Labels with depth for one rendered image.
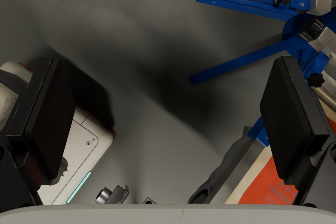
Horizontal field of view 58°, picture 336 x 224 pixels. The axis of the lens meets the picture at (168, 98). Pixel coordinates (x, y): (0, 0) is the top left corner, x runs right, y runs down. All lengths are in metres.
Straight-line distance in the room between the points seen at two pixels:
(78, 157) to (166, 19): 0.97
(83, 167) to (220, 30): 1.17
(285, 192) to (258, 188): 0.09
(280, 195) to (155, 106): 1.03
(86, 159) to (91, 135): 0.12
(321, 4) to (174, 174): 1.28
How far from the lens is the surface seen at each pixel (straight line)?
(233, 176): 0.93
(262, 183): 1.01
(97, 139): 1.56
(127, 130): 1.84
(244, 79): 2.01
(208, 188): 1.16
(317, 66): 1.03
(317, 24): 0.99
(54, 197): 1.63
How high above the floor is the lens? 1.83
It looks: 80 degrees down
